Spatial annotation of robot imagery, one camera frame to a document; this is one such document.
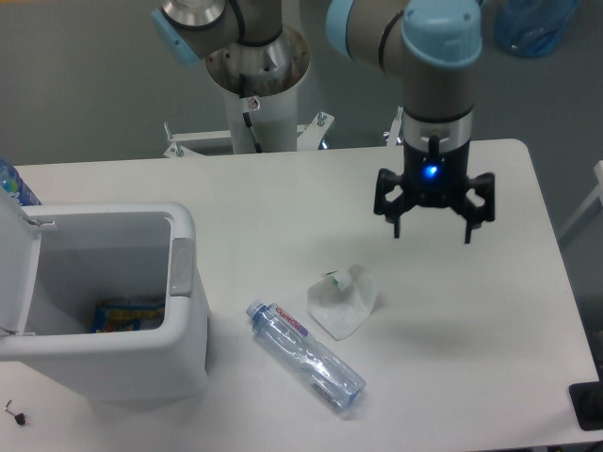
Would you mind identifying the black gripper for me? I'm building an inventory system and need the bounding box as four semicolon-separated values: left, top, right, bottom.
373;141;496;244

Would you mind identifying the white wrapper bag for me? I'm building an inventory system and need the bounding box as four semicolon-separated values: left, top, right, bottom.
306;264;381;341

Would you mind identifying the clear plastic water bottle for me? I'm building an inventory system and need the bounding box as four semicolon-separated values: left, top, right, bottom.
246;300;367;412

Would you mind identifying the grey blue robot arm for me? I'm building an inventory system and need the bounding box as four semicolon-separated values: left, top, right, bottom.
152;1;496;232

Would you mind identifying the white plastic trash can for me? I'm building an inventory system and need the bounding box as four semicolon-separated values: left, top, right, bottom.
1;194;209;401

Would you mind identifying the white base strut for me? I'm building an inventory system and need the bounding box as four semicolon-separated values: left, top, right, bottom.
173;111;335;156

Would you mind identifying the blue plastic bag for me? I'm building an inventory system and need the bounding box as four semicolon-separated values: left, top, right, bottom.
494;0;580;58

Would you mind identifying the black device at edge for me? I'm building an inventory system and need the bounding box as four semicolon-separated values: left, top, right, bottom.
569;381;602;431

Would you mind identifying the blue yellow snack packet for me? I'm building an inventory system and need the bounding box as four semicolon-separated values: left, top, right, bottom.
90;299;165;333

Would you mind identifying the blue labelled bottle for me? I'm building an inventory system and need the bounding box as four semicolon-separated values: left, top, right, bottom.
1;159;41;206

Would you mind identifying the small hex key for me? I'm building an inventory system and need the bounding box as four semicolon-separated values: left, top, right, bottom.
4;400;16;417

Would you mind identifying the white frame at right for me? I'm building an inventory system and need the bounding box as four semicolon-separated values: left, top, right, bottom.
557;160;602;250

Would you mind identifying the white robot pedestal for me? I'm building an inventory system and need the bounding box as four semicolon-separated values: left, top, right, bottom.
204;24;312;154

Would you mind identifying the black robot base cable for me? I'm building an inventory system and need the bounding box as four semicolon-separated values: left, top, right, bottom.
237;73;264;153

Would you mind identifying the white levelling foot bracket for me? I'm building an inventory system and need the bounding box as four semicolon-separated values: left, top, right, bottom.
163;121;185;158

